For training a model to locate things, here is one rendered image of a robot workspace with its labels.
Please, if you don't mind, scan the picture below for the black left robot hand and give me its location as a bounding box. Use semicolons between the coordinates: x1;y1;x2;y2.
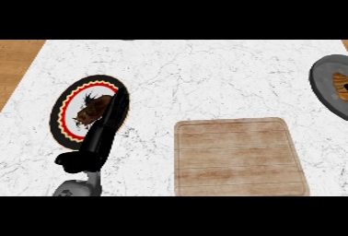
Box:
55;88;132;174

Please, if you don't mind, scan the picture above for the wooden cutting board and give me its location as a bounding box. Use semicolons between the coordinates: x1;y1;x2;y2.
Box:
173;116;312;197

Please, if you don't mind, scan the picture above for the grey pan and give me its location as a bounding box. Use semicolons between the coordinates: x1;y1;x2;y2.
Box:
309;53;348;122

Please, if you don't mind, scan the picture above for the brown croissant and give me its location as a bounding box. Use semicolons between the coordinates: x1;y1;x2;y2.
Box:
332;72;348;102

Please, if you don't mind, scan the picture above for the black round patterned plate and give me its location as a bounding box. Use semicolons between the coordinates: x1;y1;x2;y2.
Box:
48;74;132;151

